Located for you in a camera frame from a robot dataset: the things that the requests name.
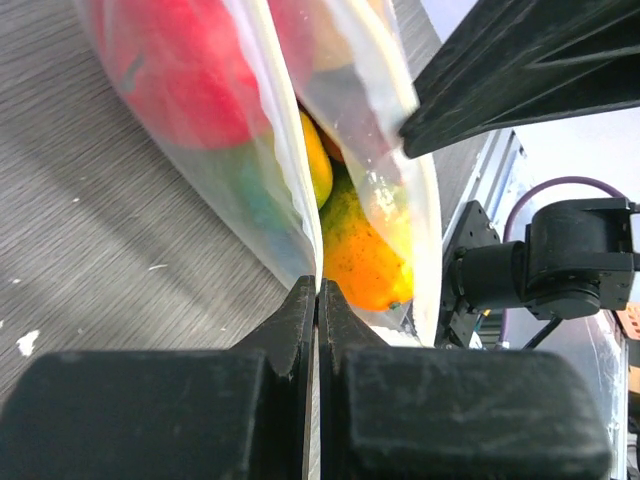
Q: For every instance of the red fake apple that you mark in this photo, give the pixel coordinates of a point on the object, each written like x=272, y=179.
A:
x=179, y=67

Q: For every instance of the yellow fake lemon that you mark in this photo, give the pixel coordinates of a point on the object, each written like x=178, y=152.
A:
x=318, y=161

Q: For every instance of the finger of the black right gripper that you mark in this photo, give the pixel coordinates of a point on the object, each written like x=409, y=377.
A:
x=511, y=63

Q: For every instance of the orange fake fruit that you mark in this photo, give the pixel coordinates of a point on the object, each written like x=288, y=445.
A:
x=373, y=272

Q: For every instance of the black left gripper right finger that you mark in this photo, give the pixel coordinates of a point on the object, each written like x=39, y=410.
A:
x=418, y=413

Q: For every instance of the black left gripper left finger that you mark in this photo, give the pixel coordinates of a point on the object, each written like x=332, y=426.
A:
x=236, y=413

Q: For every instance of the clear polka dot zip bag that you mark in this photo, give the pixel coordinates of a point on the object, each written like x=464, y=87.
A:
x=343, y=64

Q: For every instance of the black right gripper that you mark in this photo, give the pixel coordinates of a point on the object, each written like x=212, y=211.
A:
x=578, y=257

